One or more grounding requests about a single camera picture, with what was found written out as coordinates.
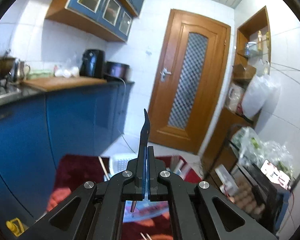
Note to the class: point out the wooden door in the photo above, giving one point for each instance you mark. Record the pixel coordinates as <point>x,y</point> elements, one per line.
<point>188,81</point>

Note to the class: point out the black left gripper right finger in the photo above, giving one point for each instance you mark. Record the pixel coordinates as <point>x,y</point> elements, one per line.
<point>198,210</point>

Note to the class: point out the white plastic bag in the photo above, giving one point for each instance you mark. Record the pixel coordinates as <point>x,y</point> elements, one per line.
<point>262,91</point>

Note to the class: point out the light blue utensil box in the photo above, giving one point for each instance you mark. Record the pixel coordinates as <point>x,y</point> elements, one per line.
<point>144,209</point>

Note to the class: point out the wooden chopstick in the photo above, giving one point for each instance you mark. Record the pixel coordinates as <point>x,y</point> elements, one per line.
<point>103,167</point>

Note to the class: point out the black handled knife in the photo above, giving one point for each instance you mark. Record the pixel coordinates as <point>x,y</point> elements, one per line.
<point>145,134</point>

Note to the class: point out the wooden wall shelf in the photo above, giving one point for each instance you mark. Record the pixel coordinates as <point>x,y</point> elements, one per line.
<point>229,122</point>

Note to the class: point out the blue wall cabinet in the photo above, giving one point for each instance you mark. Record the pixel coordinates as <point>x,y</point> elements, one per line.
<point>110,20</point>

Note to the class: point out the black wok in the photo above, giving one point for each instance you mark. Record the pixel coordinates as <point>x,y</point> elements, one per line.
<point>6,64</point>

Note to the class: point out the steel kettle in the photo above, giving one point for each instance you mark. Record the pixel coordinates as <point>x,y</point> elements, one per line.
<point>19,71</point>

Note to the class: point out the egg tray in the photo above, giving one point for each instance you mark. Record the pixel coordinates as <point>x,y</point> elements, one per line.
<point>246,201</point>

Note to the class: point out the dark rice cooker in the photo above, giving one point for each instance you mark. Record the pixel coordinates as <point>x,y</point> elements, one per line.
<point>115,70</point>

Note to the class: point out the blue kitchen cabinet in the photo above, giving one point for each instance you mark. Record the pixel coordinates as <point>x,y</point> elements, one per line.
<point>37,129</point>

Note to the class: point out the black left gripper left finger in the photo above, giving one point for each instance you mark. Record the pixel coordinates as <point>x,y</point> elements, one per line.
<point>93,211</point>

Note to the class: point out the black air fryer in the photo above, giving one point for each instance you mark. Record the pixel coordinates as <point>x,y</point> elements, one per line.
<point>92,63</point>

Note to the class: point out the red floral plush cloth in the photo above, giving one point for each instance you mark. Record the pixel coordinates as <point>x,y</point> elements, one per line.
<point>74,170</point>

